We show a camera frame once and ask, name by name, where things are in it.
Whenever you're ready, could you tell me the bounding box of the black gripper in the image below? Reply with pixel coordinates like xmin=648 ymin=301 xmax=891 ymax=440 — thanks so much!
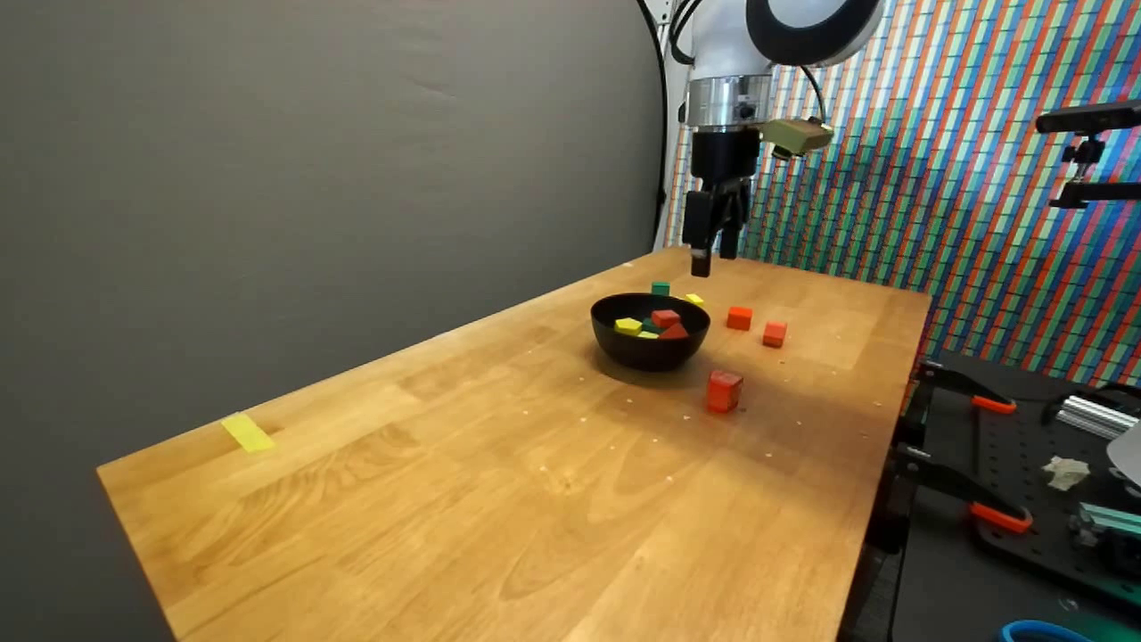
xmin=682 ymin=120 xmax=763 ymax=281

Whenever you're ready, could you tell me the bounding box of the black round bowl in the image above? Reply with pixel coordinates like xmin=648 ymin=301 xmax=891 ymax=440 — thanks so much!
xmin=587 ymin=289 xmax=711 ymax=376

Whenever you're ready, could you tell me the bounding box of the red wooden cube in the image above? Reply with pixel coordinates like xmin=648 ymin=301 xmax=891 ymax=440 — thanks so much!
xmin=701 ymin=369 xmax=744 ymax=418

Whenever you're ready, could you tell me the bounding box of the multicolour patterned backdrop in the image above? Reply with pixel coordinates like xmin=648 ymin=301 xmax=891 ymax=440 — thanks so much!
xmin=656 ymin=0 xmax=1141 ymax=390

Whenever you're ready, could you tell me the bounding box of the black perforated side table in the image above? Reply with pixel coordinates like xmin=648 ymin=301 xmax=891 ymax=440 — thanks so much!
xmin=847 ymin=349 xmax=1141 ymax=642

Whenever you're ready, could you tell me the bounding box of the small white plastic part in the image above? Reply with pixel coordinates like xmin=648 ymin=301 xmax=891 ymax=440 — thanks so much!
xmin=1042 ymin=454 xmax=1095 ymax=497

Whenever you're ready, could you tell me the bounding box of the grey fabric backdrop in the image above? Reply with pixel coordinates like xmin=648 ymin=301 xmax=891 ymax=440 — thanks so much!
xmin=0 ymin=0 xmax=671 ymax=642

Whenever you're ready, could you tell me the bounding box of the white curved object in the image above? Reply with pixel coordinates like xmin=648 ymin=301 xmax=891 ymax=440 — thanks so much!
xmin=1103 ymin=421 xmax=1141 ymax=493

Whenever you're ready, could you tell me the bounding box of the teal plastic part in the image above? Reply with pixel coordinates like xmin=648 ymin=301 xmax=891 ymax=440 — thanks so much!
xmin=1068 ymin=497 xmax=1141 ymax=583

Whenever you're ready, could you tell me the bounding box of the yellow tape strip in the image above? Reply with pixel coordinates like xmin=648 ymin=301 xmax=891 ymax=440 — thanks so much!
xmin=216 ymin=410 xmax=276 ymax=458

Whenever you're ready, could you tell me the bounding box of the tan wrist camera bar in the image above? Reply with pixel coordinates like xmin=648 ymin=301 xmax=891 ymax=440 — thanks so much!
xmin=760 ymin=114 xmax=833 ymax=160

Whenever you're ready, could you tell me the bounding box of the black clamp orange handle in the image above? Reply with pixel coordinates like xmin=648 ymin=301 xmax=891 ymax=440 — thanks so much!
xmin=895 ymin=443 xmax=1038 ymax=544
xmin=919 ymin=356 xmax=1023 ymax=421

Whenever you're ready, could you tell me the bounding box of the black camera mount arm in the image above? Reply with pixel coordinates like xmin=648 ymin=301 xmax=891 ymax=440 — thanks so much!
xmin=1029 ymin=100 xmax=1141 ymax=214

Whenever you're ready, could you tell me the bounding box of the silver metal bracket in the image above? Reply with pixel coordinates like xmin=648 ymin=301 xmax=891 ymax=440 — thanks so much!
xmin=1051 ymin=390 xmax=1141 ymax=446

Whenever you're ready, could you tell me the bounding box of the blue handled tool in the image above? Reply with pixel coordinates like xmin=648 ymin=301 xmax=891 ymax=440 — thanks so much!
xmin=993 ymin=617 xmax=1098 ymax=642

